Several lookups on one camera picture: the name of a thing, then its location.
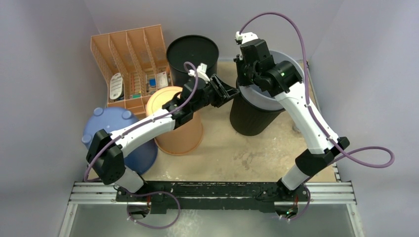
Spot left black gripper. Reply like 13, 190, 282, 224
192, 76, 239, 113

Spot grey plastic bucket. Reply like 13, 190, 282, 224
236, 50, 304, 111

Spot black ribbed bin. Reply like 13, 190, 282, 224
229, 94, 285, 136

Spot dark navy cylindrical bin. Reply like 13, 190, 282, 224
167, 35, 219, 87

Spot orange plastic bucket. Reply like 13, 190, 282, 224
145, 86, 204, 155

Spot large blue plastic bucket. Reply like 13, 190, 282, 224
82, 107, 159, 176

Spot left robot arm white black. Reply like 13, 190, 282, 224
86, 74, 240, 202

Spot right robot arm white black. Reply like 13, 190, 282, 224
234, 39, 350, 201

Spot small boxes in organizer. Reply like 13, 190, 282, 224
129, 71, 173, 99

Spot small clear plastic cup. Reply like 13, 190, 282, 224
292, 123, 300, 133

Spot orange plastic file organizer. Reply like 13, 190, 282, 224
90, 25, 173, 119

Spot white oval package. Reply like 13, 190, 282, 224
109, 73, 124, 100

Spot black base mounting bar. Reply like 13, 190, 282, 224
116, 181, 310, 214

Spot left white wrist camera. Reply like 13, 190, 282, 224
188, 63, 210, 84

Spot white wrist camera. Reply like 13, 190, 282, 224
235, 31, 259, 45
188, 63, 210, 84

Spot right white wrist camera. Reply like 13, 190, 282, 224
235, 31, 259, 45

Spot aluminium frame rail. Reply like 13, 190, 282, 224
68, 182, 357, 204

